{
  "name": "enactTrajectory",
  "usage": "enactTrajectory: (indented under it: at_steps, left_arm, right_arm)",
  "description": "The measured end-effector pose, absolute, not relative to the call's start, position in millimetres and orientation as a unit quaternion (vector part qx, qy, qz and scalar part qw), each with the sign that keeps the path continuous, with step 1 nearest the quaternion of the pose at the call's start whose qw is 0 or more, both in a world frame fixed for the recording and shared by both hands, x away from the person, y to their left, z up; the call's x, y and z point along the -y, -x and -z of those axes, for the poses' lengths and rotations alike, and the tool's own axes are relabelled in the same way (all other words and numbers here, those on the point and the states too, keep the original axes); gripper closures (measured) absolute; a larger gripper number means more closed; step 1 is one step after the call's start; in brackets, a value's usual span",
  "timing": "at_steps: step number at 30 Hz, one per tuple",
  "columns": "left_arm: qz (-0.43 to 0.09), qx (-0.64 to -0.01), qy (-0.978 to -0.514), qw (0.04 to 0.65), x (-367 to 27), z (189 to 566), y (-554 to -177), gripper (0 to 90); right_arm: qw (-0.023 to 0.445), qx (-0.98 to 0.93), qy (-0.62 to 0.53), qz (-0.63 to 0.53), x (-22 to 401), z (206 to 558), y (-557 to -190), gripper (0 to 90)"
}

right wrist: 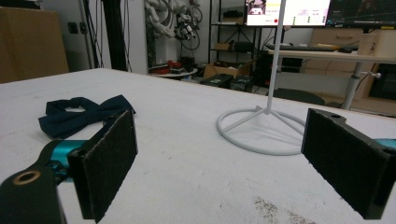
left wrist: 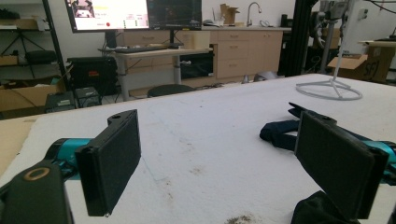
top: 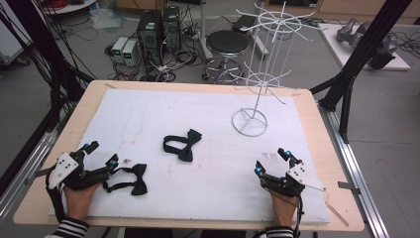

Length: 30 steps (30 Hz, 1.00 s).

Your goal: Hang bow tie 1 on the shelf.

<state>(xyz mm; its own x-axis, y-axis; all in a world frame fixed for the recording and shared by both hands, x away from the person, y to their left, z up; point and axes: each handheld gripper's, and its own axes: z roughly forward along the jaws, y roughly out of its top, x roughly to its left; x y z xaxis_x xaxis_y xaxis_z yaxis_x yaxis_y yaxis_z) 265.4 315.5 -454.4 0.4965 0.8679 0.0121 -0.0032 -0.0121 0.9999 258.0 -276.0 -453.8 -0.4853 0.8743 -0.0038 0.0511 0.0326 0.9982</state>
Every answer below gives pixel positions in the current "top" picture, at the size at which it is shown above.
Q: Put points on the white floor board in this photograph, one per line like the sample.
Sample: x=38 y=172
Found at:
x=343 y=53

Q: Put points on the person's left hand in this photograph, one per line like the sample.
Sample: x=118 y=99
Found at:
x=79 y=203

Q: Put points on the white bench power supply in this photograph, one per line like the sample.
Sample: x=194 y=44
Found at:
x=119 y=46
x=130 y=53

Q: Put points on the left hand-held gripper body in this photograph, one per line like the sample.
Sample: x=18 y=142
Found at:
x=61 y=168

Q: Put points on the thin wooden strip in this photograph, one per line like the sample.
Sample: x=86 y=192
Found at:
x=336 y=214

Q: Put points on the white foam mat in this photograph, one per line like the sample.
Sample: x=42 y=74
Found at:
x=198 y=109

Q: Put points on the grey metal bracket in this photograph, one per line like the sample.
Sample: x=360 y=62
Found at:
x=38 y=173
x=346 y=186

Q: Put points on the black bow tie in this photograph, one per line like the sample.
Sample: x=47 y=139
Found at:
x=139 y=185
x=186 y=152

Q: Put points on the large black computer tower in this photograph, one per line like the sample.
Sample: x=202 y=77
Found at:
x=149 y=36

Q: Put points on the person's right hand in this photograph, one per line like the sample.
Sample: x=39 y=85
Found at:
x=284 y=208

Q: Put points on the wooden table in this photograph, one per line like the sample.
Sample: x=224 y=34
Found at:
x=315 y=132

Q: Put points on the aluminium rail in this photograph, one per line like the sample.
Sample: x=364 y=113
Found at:
x=369 y=214
x=34 y=162

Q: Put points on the clear plastic bag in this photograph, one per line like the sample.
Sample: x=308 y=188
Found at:
x=105 y=20

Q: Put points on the round white table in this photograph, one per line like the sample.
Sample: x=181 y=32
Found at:
x=76 y=8

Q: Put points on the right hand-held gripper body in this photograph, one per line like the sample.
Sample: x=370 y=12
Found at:
x=297 y=173

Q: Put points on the grey robot device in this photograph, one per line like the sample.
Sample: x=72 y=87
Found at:
x=353 y=33

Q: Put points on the slim black computer tower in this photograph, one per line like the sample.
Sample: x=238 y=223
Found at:
x=171 y=29

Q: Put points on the black metal frame post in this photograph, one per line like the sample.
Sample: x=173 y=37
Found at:
x=373 y=39

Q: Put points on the black round stool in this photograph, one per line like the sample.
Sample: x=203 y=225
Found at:
x=227 y=42

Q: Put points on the grey equipment case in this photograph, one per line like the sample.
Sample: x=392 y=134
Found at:
x=10 y=43

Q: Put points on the black flat box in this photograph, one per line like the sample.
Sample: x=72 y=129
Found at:
x=242 y=23

